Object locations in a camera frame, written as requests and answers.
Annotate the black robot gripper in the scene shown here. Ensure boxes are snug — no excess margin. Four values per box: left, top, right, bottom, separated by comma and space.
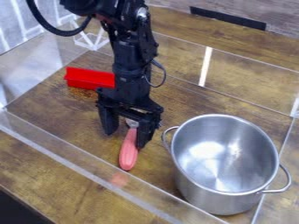
97, 64, 164, 149

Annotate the pink handled metal spoon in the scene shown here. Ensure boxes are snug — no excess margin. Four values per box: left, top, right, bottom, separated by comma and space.
118, 119, 138, 171

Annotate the stainless steel pot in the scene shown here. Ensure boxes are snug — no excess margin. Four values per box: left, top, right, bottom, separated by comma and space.
161, 114, 289, 215

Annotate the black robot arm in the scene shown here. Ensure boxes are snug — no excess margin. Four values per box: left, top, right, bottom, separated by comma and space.
59, 0, 164, 149

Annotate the red plastic block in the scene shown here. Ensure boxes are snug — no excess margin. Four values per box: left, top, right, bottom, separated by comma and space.
63, 66, 115, 90

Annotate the clear acrylic barrier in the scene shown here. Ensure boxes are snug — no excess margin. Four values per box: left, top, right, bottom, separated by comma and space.
0, 17, 299, 224

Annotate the black strip on wall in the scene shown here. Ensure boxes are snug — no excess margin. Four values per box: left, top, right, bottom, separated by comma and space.
189, 6, 266, 31

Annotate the black cable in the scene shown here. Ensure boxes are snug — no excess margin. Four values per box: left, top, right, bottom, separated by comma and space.
23, 0, 94, 38

